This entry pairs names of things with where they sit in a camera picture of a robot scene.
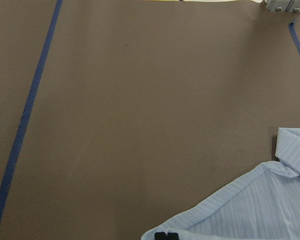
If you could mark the aluminium frame post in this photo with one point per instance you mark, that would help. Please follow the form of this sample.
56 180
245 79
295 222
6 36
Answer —
279 6

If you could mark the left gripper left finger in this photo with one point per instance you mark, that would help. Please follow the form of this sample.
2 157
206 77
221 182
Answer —
160 236

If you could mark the light blue button shirt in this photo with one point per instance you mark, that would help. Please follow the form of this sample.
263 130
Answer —
263 204

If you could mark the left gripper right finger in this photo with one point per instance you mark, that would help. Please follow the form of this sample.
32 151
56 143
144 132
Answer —
172 236

